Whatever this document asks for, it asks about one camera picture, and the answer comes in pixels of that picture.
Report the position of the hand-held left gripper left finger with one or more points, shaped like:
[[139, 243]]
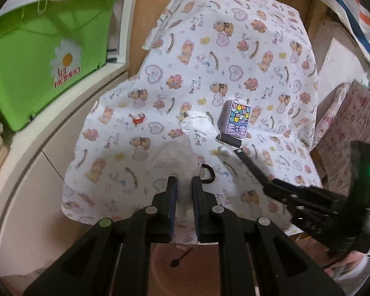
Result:
[[172, 203]]

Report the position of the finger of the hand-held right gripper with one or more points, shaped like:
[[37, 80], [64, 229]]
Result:
[[317, 223], [296, 192]]

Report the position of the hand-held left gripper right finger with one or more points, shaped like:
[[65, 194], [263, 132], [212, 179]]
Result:
[[196, 203]]

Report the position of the clear plastic bag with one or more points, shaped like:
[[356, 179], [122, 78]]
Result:
[[172, 163]]

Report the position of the black cylinder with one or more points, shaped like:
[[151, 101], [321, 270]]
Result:
[[228, 140]]

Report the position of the white tissue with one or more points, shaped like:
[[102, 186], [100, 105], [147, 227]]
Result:
[[197, 123]]

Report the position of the person's right forearm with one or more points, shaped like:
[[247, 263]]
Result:
[[354, 262]]

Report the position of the black loop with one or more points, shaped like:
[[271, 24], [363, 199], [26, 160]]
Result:
[[212, 172]]

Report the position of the small black spoon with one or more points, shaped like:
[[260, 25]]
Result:
[[174, 263]]

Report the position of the pink patterned cloth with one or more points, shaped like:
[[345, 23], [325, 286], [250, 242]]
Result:
[[348, 123]]

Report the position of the brown basin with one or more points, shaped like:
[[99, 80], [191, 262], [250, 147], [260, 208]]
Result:
[[185, 279]]

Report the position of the small purple patterned box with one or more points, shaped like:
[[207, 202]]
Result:
[[237, 117]]

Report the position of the white panel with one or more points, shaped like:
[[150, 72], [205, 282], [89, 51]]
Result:
[[339, 58]]

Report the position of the bear printed white cloth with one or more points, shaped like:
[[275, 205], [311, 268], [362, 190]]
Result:
[[203, 67]]

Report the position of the white shelf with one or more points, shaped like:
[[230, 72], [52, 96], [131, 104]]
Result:
[[27, 191]]

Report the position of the blue white orange striped cloth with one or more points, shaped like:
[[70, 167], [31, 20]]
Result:
[[351, 12]]

